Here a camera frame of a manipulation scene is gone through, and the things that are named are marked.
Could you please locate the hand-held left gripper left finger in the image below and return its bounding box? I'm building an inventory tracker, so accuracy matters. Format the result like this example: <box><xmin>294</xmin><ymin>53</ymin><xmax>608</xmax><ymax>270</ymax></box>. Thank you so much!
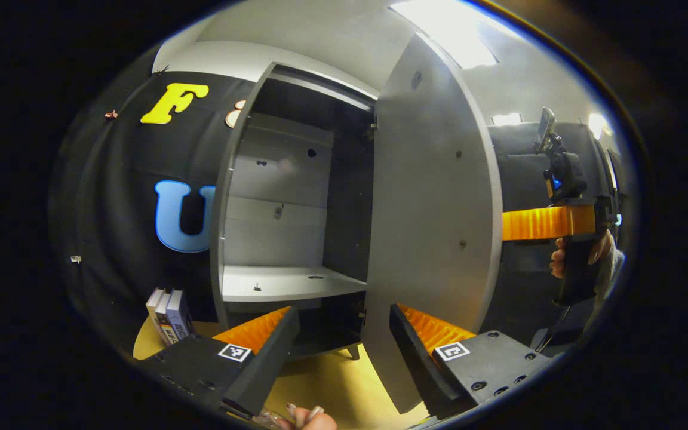
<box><xmin>140</xmin><ymin>306</ymin><xmax>301</xmax><ymax>418</ymax></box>

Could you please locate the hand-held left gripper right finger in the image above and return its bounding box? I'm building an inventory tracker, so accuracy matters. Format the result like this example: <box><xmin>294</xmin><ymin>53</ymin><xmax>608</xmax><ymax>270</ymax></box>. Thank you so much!
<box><xmin>389</xmin><ymin>303</ymin><xmax>555</xmax><ymax>419</ymax></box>

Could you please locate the beige cabinet door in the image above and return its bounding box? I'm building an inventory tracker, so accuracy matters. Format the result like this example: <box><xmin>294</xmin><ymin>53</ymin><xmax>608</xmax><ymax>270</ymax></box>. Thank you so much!
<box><xmin>361</xmin><ymin>33</ymin><xmax>505</xmax><ymax>414</ymax></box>

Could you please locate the grey cabinet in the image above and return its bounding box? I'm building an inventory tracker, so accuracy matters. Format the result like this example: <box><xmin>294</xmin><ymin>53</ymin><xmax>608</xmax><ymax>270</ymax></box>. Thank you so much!
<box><xmin>210</xmin><ymin>60</ymin><xmax>381</xmax><ymax>361</ymax></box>

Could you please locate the dark labelled book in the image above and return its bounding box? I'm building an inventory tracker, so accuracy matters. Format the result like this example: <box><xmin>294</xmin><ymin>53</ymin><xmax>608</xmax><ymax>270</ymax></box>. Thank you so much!
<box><xmin>155</xmin><ymin>290</ymin><xmax>181</xmax><ymax>346</ymax></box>

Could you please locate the white book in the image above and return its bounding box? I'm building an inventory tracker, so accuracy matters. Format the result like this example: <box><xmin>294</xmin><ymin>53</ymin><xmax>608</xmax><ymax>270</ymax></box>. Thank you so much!
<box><xmin>145</xmin><ymin>287</ymin><xmax>170</xmax><ymax>345</ymax></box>

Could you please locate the black cable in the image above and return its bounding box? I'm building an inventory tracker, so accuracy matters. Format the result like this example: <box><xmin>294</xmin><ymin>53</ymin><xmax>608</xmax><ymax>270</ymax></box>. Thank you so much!
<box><xmin>536</xmin><ymin>305</ymin><xmax>572</xmax><ymax>352</ymax></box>

